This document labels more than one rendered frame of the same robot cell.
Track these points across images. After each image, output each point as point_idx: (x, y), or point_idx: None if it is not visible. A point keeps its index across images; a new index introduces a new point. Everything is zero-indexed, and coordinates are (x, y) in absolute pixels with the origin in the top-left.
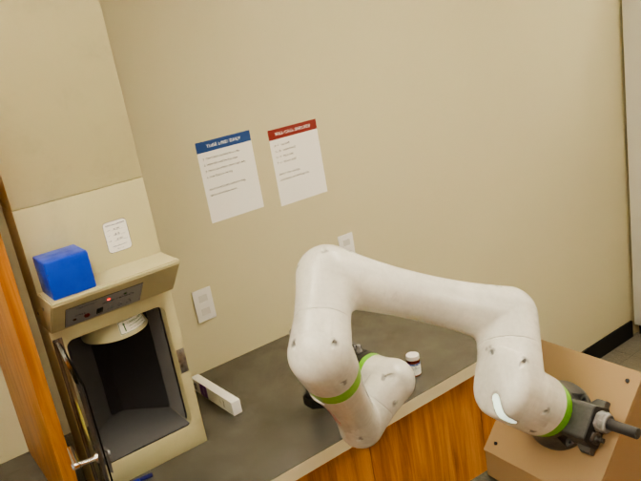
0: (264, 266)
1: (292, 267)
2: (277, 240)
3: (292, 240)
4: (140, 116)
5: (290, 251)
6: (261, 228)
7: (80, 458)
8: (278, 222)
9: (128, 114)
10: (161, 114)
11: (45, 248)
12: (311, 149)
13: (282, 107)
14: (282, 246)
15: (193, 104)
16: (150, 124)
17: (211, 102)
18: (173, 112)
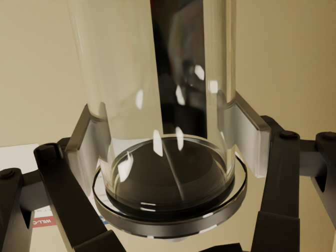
0: (65, 66)
1: (13, 53)
2: (44, 99)
3: (16, 94)
4: (206, 241)
5: (18, 79)
6: (70, 120)
7: None
8: (43, 123)
9: (217, 244)
10: (185, 243)
11: None
12: None
13: (40, 244)
14: (33, 89)
15: (150, 249)
16: (198, 235)
17: (130, 250)
18: (173, 244)
